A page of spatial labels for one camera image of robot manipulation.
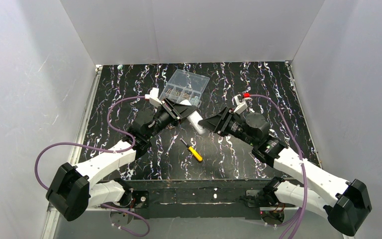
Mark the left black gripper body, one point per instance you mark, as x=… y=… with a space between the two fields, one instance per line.
x=172 y=111

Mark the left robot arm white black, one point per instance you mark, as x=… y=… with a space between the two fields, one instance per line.
x=76 y=187

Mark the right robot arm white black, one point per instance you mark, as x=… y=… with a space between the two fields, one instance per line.
x=344 y=204

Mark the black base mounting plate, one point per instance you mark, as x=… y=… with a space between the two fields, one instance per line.
x=226 y=198

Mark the white remote control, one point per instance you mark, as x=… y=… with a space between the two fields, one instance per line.
x=194 y=119

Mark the yellow handled screwdriver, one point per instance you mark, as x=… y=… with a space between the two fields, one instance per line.
x=195 y=154

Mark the clear plastic parts organizer box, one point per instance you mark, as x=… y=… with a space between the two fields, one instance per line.
x=184 y=85

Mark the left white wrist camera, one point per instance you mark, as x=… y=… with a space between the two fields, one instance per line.
x=153 y=97

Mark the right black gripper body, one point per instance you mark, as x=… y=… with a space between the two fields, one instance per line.
x=227 y=120

